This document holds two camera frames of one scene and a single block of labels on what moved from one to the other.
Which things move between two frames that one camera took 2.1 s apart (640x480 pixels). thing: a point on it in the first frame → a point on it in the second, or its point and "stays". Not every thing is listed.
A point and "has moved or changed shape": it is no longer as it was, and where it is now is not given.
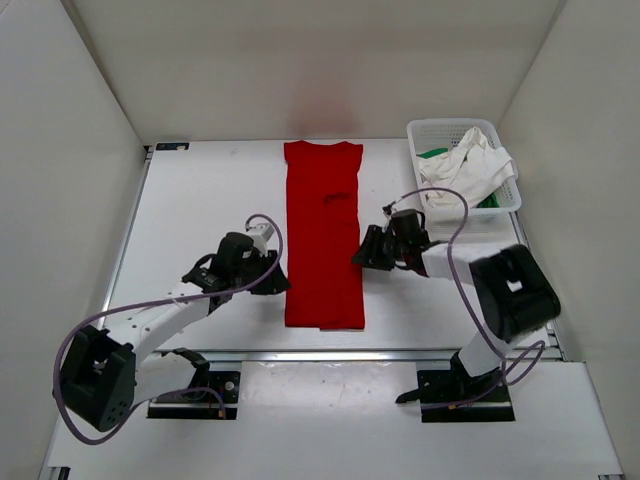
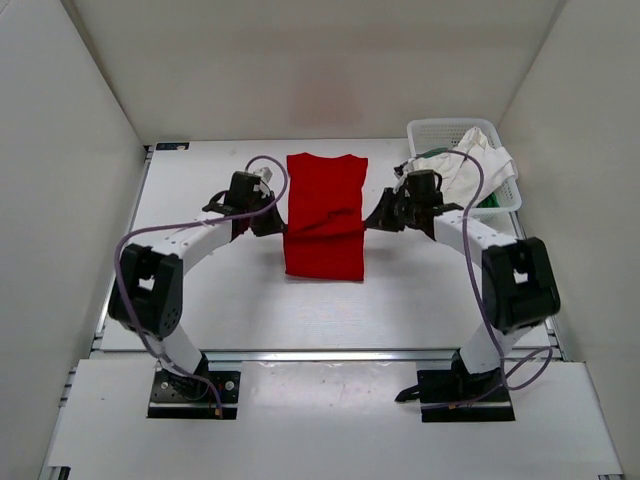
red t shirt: (323, 235) has moved or changed shape
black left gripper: (275, 283) → (274, 225)
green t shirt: (490, 202) stays
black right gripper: (370, 254) → (383, 217)
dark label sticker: (172, 146) stays
